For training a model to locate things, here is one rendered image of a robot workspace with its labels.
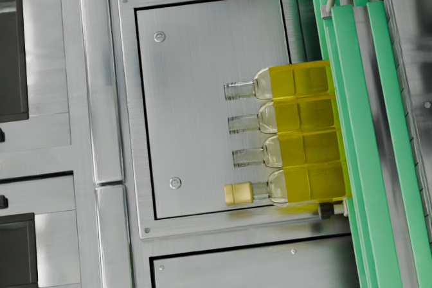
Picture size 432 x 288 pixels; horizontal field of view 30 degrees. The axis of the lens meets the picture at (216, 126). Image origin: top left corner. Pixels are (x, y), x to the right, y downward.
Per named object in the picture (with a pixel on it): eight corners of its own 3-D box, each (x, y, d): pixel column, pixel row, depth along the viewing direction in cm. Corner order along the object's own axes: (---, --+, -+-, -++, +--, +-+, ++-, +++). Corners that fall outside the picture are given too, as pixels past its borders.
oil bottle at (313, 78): (374, 63, 138) (250, 78, 138) (379, 51, 133) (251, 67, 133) (380, 94, 137) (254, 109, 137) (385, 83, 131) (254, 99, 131)
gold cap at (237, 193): (253, 207, 130) (226, 210, 130) (251, 190, 132) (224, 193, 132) (252, 193, 127) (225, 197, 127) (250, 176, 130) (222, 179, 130)
